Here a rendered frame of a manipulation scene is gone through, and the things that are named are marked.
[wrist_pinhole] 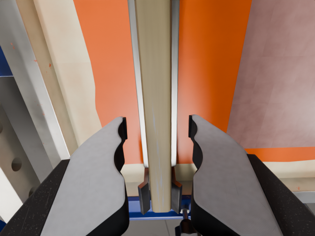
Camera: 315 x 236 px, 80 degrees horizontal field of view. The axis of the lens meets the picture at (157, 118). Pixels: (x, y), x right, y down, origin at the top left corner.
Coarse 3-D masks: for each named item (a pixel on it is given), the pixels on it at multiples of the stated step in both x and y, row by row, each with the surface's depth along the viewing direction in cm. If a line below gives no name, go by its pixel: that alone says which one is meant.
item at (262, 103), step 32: (96, 64) 27; (128, 64) 28; (192, 64) 28; (224, 64) 28; (256, 64) 28; (288, 64) 28; (96, 96) 30; (128, 96) 30; (192, 96) 30; (224, 96) 30; (256, 96) 30; (288, 96) 30; (128, 128) 33; (224, 128) 34; (256, 128) 34; (288, 128) 34; (128, 160) 37; (288, 160) 38
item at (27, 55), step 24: (0, 0) 20; (24, 0) 22; (0, 24) 22; (24, 24) 22; (24, 48) 23; (24, 72) 24; (48, 72) 26; (24, 96) 26; (48, 96) 26; (48, 120) 28; (48, 144) 30; (72, 144) 33; (312, 192) 37
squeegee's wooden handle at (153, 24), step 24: (144, 0) 15; (168, 0) 15; (144, 24) 15; (168, 24) 16; (144, 48) 16; (168, 48) 17; (144, 72) 18; (168, 72) 18; (144, 96) 19; (168, 96) 19; (144, 120) 21; (168, 120) 20; (168, 144) 22; (168, 168) 24; (168, 192) 26
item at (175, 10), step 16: (128, 0) 20; (176, 0) 20; (176, 16) 21; (176, 32) 22; (176, 48) 23; (176, 64) 24; (176, 80) 25; (176, 96) 26; (176, 112) 27; (144, 128) 28; (176, 128) 29; (144, 144) 30; (176, 144) 30; (144, 160) 32
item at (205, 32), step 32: (96, 0) 23; (192, 0) 24; (224, 0) 24; (256, 0) 24; (288, 0) 24; (96, 32) 25; (128, 32) 25; (192, 32) 25; (224, 32) 26; (256, 32) 26; (288, 32) 26
